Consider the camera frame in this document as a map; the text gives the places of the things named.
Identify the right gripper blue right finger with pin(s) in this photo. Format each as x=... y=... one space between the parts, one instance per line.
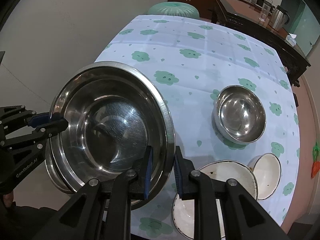
x=203 y=190

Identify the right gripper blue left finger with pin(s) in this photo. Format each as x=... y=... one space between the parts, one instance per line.
x=110 y=216

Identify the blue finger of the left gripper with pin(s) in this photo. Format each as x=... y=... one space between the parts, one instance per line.
x=39 y=120
x=52 y=128

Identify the small white enamel bowl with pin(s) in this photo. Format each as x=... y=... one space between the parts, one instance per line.
x=267 y=171

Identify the small steel bowl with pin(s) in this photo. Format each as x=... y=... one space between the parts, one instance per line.
x=239 y=115

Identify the person left hand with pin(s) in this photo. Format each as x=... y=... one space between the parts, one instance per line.
x=8 y=199

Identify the orange toy on floor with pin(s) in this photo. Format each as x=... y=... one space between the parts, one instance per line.
x=315 y=168

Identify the cloud pattern tablecloth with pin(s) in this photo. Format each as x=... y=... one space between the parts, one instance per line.
x=190 y=62

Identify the green toy on floor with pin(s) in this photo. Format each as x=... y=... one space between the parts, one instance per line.
x=315 y=152

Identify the green plastic stool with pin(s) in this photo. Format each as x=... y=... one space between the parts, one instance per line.
x=174 y=9

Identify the dark wooden table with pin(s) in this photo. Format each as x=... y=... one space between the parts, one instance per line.
x=242 y=17

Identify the white tissue box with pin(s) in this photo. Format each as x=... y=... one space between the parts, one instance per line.
x=291 y=39

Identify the steel thermos jug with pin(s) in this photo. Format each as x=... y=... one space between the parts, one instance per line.
x=279 y=18

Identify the tall drinking glass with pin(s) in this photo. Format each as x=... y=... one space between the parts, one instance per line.
x=264 y=13

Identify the green door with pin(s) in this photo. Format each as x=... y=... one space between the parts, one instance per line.
x=302 y=23

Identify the microwave oven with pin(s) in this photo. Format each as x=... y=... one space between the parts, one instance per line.
x=261 y=2

